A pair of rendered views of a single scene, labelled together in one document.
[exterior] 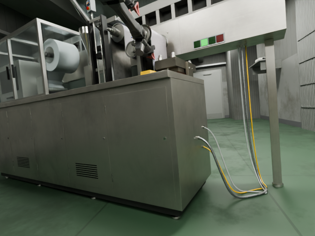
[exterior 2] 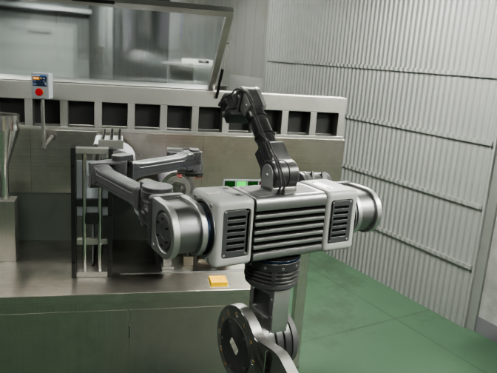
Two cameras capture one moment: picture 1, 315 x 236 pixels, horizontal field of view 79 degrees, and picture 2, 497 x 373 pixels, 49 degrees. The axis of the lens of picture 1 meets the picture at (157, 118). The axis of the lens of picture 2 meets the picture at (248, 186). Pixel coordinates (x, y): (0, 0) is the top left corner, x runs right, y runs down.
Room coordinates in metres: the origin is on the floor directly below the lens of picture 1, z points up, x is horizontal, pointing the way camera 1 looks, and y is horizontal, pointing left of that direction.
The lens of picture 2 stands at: (-0.40, 1.43, 1.82)
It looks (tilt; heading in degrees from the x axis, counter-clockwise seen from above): 13 degrees down; 316
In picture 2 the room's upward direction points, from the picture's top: 4 degrees clockwise
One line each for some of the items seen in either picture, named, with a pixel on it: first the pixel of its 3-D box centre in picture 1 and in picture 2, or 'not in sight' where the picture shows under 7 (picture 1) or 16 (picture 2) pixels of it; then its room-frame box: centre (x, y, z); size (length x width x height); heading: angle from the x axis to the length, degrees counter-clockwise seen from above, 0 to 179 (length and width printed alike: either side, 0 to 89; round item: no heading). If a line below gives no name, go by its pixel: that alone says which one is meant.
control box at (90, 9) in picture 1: (90, 6); (41, 85); (1.75, 0.51, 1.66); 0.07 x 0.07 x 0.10; 47
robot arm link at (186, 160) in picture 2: not in sight; (160, 165); (1.10, 0.38, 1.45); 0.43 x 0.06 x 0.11; 104
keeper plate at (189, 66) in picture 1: (189, 70); not in sight; (1.45, -0.28, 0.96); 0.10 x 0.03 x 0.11; 149
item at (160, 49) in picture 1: (160, 55); not in sight; (1.51, -0.06, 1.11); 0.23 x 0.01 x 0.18; 149
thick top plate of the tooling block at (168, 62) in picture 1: (177, 67); not in sight; (1.49, -0.19, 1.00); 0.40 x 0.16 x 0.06; 149
